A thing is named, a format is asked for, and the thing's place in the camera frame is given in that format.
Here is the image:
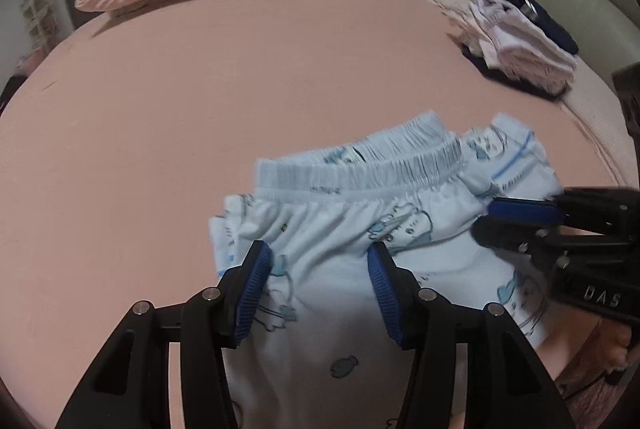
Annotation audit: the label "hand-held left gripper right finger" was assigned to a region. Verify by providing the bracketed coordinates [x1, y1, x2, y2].
[366, 241, 568, 429]

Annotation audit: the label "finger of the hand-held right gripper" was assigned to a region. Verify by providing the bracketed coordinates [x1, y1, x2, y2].
[472, 215, 617, 271]
[487, 186, 632, 235]

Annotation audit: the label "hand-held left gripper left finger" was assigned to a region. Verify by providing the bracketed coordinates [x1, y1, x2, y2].
[55, 240, 273, 429]

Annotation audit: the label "light blue printed pajama pants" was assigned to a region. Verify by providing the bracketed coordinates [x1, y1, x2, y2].
[209, 110, 556, 429]

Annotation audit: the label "pile of folded clothes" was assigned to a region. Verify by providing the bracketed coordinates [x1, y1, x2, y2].
[465, 0, 578, 92]

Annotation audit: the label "person's right hand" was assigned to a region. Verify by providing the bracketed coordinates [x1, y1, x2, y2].
[592, 321, 638, 377]

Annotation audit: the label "folded black garment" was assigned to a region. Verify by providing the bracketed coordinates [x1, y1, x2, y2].
[459, 42, 568, 102]

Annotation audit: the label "folded navy garment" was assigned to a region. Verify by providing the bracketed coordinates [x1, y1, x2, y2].
[482, 0, 581, 56]

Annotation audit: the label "pink bed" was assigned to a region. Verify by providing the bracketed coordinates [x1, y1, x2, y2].
[0, 0, 640, 429]

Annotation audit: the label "dark object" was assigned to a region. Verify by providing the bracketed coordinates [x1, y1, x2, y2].
[0, 74, 23, 115]

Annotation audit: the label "white toy shelf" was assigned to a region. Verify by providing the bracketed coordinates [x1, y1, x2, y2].
[17, 0, 66, 55]

